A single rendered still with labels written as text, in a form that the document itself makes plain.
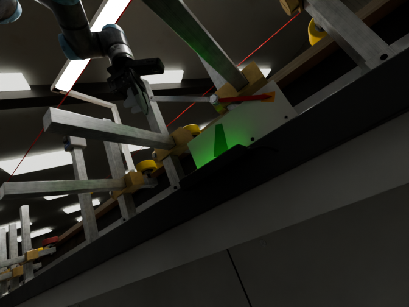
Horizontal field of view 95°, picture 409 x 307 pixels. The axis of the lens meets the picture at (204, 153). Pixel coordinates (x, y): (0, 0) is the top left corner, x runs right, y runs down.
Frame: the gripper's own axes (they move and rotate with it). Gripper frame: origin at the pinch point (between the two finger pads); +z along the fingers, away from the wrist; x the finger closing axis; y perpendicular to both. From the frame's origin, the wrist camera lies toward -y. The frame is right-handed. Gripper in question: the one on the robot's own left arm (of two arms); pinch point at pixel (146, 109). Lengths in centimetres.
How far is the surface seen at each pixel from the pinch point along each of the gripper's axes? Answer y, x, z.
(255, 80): -27.7, 4.2, 10.8
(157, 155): 4.3, -7.5, 10.6
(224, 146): -14.7, -0.5, 19.9
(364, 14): -60, -2, 5
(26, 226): 117, -51, -9
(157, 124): 0.8, -7.0, 1.3
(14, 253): 141, -60, 1
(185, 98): -11.4, 1.9, 4.6
